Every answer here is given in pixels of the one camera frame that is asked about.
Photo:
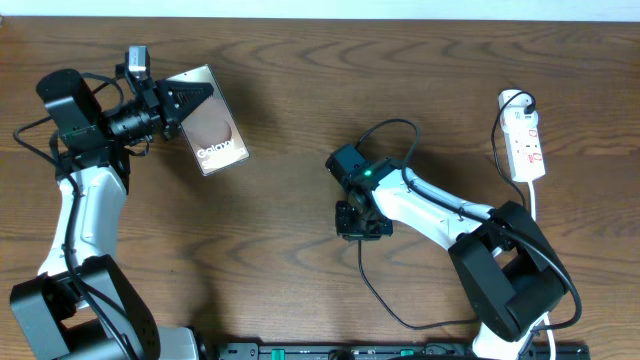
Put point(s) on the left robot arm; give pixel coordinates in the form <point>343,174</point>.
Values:
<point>81,305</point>

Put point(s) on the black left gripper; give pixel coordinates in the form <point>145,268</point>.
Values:
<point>163,94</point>

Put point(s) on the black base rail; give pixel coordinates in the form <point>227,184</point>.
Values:
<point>433,350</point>

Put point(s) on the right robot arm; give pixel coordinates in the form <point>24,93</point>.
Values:
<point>510,274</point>

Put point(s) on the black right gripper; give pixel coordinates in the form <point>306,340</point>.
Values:
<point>346,232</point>

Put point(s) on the white power strip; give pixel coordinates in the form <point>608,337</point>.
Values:
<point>524,153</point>

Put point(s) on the white USB charger adapter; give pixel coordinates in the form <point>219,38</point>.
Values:
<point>518,108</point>

